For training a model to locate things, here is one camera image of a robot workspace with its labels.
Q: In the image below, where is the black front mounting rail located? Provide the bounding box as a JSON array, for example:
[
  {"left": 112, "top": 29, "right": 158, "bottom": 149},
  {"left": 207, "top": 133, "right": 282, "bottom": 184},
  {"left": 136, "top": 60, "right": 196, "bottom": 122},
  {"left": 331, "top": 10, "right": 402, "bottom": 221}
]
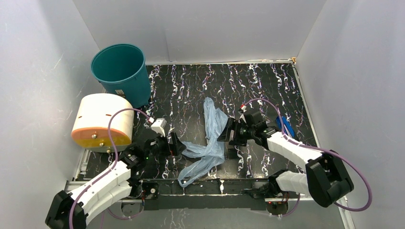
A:
[{"left": 112, "top": 177, "right": 299, "bottom": 212}]

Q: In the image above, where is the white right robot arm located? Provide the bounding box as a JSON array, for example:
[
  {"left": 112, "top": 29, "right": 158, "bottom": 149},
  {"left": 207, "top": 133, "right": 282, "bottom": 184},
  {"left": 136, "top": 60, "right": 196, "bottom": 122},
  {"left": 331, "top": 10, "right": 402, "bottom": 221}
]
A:
[{"left": 217, "top": 111, "right": 354, "bottom": 208}]

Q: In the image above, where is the teal plastic trash bin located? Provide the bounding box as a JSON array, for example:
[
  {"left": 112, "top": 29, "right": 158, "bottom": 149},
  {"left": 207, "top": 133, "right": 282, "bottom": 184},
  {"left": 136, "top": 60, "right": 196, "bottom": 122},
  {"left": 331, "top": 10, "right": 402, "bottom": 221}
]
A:
[{"left": 90, "top": 44, "right": 151, "bottom": 108}]

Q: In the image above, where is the blue stapler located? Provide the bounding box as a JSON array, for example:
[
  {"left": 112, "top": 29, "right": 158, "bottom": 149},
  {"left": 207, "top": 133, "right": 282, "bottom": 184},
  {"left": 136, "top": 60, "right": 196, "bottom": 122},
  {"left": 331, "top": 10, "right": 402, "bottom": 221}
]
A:
[{"left": 276, "top": 116, "right": 295, "bottom": 138}]

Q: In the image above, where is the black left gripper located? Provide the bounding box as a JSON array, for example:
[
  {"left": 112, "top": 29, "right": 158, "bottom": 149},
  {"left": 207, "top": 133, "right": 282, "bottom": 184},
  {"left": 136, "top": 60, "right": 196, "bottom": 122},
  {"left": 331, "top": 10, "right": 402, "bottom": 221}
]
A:
[{"left": 145, "top": 132, "right": 186, "bottom": 159}]

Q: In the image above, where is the light blue plastic bag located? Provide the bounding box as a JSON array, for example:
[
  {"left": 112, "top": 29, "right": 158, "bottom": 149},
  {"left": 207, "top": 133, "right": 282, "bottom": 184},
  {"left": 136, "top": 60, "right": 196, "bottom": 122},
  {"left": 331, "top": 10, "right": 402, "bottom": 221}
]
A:
[{"left": 178, "top": 97, "right": 228, "bottom": 188}]

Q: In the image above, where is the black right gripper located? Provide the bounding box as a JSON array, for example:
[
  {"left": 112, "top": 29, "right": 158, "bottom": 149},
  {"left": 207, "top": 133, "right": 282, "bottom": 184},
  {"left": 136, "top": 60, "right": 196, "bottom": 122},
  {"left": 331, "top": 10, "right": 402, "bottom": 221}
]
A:
[{"left": 217, "top": 117, "right": 255, "bottom": 147}]

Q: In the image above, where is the cream orange round container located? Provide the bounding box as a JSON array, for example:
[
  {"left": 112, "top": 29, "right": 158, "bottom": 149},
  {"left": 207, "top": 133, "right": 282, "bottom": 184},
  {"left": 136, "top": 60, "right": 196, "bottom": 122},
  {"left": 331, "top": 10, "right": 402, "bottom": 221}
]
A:
[{"left": 71, "top": 93, "right": 134, "bottom": 153}]

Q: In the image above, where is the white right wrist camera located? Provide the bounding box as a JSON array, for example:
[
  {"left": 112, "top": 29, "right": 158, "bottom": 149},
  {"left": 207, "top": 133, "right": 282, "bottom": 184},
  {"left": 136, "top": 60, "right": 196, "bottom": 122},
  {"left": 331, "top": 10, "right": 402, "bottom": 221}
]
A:
[{"left": 238, "top": 104, "right": 252, "bottom": 124}]

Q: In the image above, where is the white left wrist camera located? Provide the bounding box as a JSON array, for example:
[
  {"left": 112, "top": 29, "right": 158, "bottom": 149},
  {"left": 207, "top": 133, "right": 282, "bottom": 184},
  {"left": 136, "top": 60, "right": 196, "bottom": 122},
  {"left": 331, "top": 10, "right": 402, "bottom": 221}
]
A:
[{"left": 148, "top": 117, "right": 167, "bottom": 137}]

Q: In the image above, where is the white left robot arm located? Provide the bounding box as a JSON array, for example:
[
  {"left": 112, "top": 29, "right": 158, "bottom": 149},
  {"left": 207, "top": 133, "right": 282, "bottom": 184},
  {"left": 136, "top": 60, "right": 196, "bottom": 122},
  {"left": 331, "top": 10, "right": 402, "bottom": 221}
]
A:
[{"left": 45, "top": 132, "right": 186, "bottom": 229}]

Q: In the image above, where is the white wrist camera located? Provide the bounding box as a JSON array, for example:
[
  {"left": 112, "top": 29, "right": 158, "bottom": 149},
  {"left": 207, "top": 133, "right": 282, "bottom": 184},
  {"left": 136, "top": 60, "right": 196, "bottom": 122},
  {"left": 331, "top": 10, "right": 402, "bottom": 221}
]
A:
[
  {"left": 238, "top": 104, "right": 252, "bottom": 124},
  {"left": 148, "top": 117, "right": 167, "bottom": 137}
]

